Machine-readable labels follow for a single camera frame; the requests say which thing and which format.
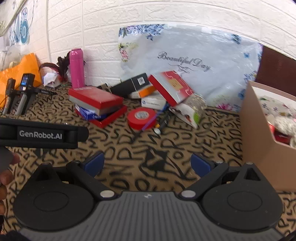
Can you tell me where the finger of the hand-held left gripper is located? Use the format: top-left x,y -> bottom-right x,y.
0,139 -> 78,149
0,118 -> 89,141

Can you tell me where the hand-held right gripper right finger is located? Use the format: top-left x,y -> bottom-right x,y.
178,153 -> 263,201

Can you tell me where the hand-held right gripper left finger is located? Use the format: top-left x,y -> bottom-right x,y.
31,152 -> 117,201

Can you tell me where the red tape roll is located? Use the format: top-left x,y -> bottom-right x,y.
127,107 -> 157,130

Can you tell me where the letter print desktop cloth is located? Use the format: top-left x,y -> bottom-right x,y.
0,82 -> 296,234

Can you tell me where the person's left hand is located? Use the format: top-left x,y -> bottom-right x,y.
0,153 -> 21,216

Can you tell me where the black tripod stand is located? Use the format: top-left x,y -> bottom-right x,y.
5,78 -> 57,115

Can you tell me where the blue box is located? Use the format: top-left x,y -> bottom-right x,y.
75,104 -> 111,121

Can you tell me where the black device with screen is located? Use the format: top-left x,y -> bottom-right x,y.
20,74 -> 36,92

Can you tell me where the red box base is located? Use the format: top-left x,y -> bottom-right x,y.
75,105 -> 128,128

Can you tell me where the small white tissue box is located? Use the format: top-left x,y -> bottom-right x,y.
43,72 -> 63,88

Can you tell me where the black marker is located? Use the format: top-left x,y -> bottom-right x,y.
154,113 -> 172,135

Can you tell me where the snack packet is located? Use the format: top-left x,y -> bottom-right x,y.
169,94 -> 207,129

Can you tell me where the orange paper bag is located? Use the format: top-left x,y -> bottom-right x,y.
0,53 -> 42,109

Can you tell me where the red and grey box lid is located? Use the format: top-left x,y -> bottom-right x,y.
68,86 -> 124,115

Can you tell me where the cardboard box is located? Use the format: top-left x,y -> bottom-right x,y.
239,81 -> 296,192

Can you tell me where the dark red feather ornament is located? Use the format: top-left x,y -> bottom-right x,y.
39,52 -> 87,82

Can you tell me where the blue purple pen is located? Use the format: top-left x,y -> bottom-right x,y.
138,103 -> 170,132

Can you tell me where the pink bottle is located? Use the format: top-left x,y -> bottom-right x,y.
70,49 -> 85,88

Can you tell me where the small dark brown box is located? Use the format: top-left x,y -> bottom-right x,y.
97,83 -> 114,94

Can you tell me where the flat red box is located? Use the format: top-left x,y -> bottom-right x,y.
148,71 -> 195,107

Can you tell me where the long black box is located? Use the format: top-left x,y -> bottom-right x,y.
109,73 -> 151,98

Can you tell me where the red packet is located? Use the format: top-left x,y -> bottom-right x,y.
268,123 -> 292,145

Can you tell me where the orange and white box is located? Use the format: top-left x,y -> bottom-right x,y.
128,86 -> 156,99

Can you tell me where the white knitted item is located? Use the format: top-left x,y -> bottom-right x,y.
274,116 -> 296,138

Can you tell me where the small floral bag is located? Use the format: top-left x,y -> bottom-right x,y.
259,95 -> 296,121

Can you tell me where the floral plastic bag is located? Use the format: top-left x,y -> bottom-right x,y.
118,24 -> 263,113

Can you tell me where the dark brown wooden panel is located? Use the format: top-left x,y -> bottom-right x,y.
255,44 -> 296,93

